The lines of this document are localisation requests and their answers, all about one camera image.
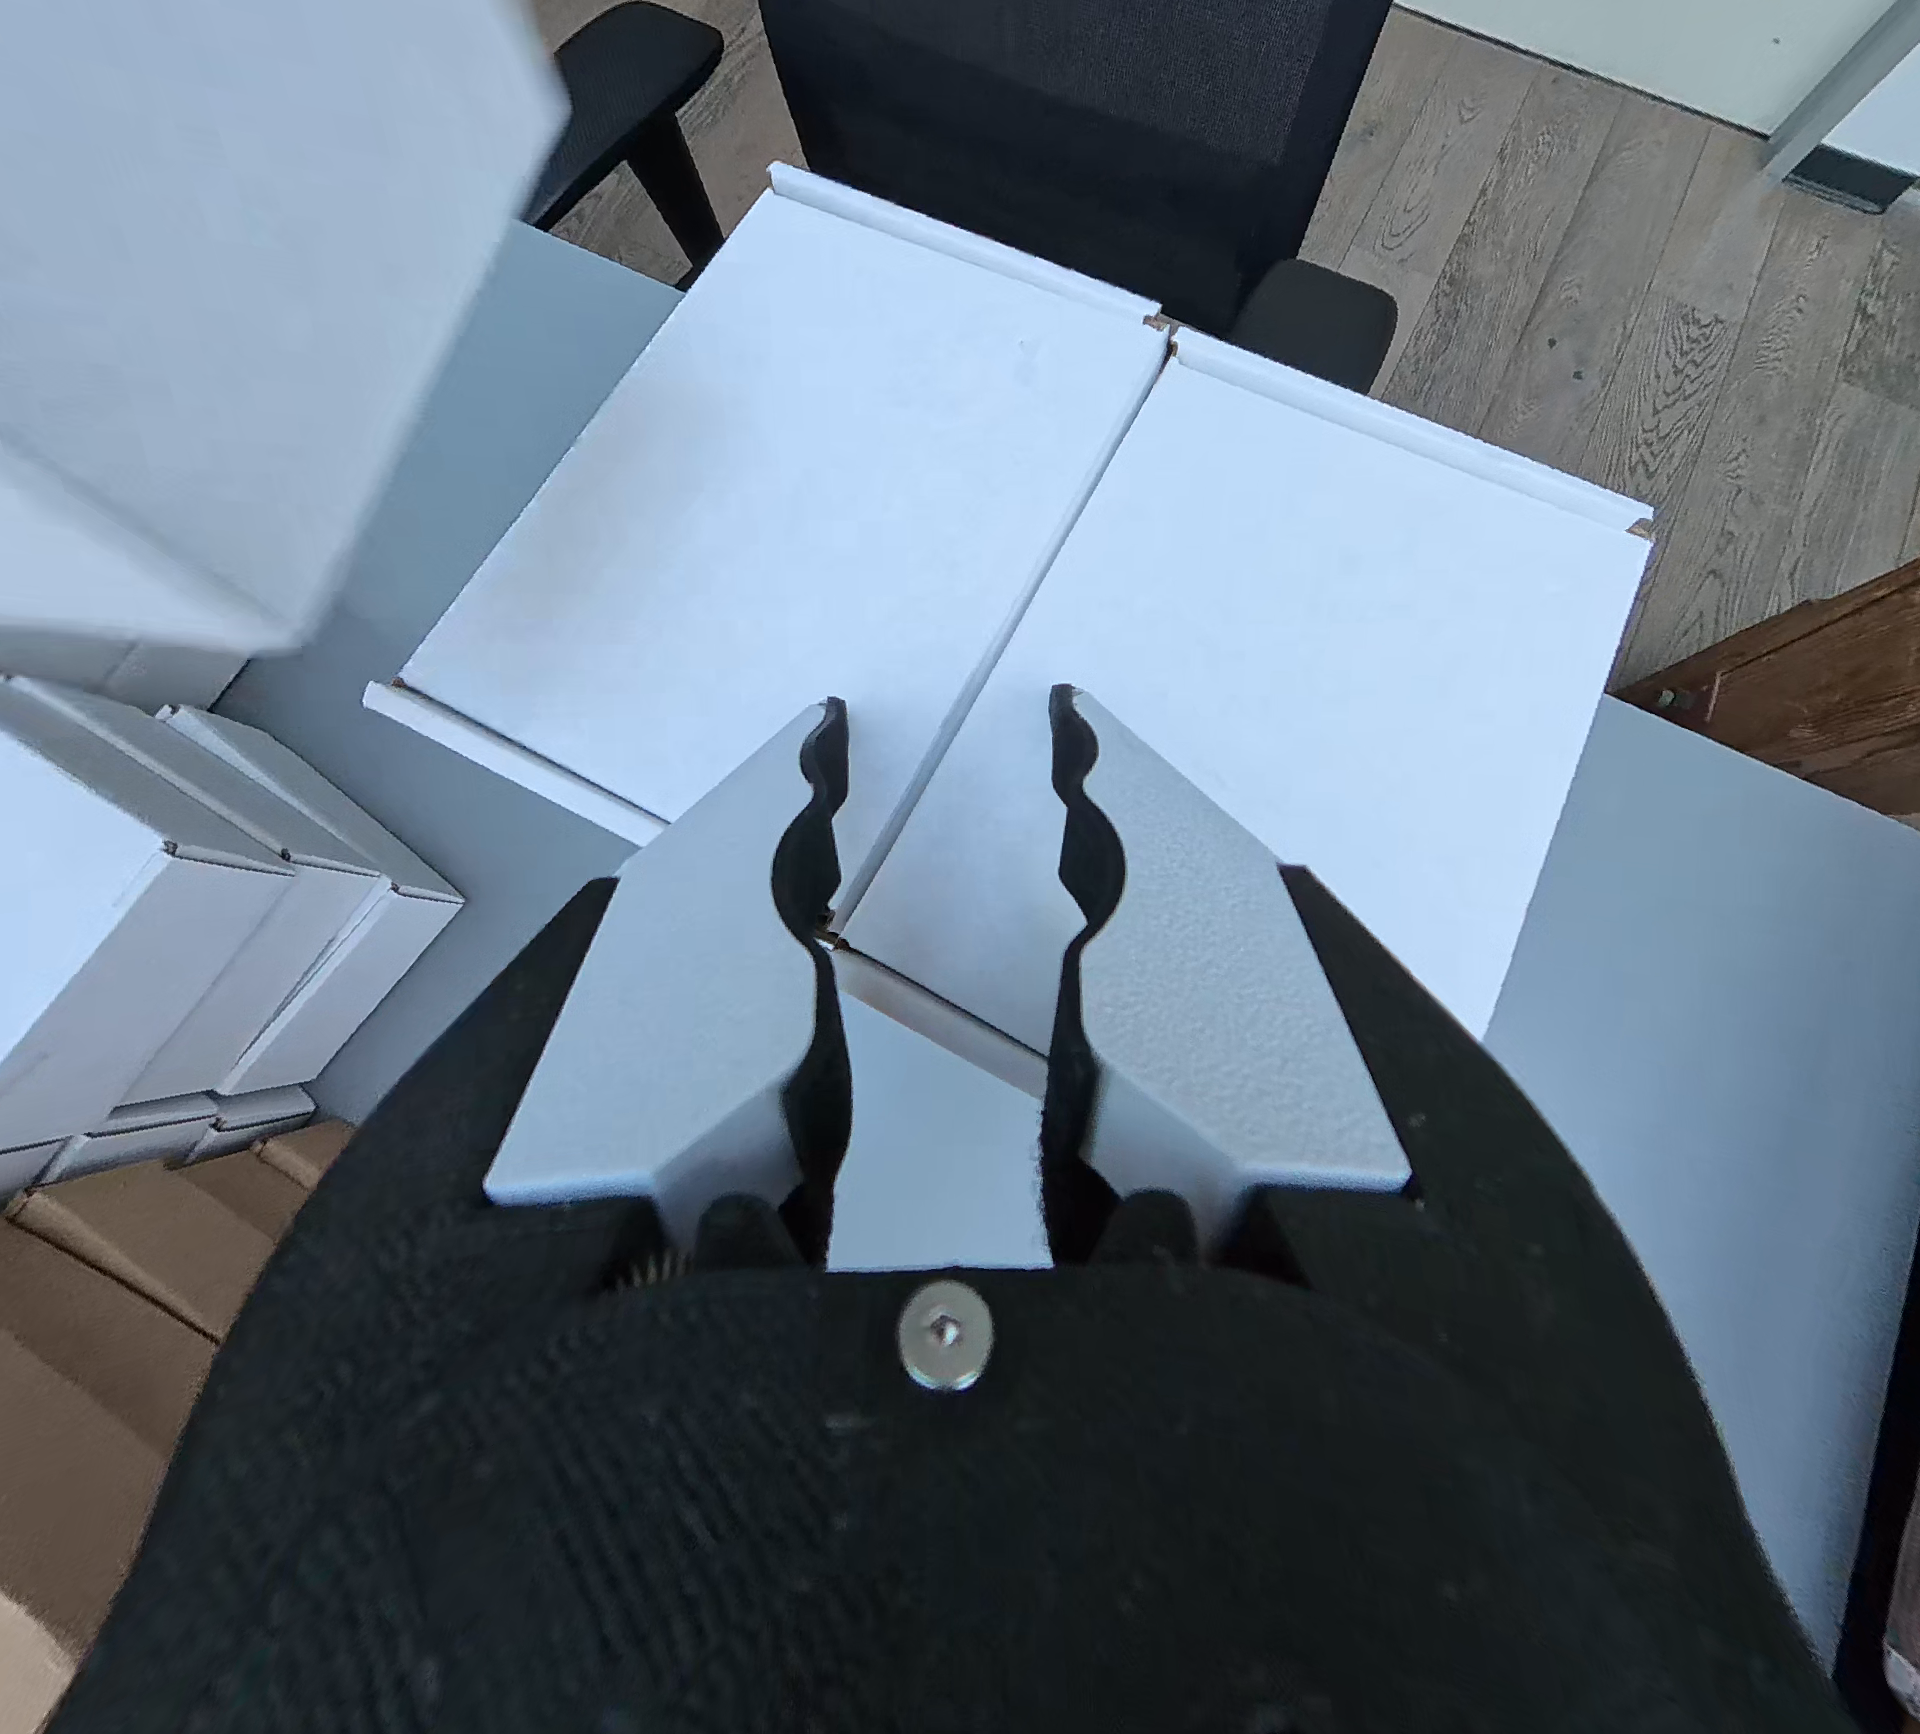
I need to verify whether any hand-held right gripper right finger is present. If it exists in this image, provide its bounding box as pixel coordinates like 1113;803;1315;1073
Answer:
1043;680;1416;1268

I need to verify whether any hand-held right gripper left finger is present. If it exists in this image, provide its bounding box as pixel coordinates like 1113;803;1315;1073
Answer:
481;695;854;1268

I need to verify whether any stack of white boxes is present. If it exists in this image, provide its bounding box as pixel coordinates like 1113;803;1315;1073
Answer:
0;630;467;1196

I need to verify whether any stack of brown cardboard boxes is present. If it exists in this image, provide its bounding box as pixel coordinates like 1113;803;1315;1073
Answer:
0;1118;362;1734

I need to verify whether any black office chair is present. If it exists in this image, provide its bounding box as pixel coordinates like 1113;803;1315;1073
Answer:
523;0;1470;398

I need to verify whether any wooden post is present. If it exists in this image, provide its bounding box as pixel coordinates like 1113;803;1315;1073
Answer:
1611;559;1920;839

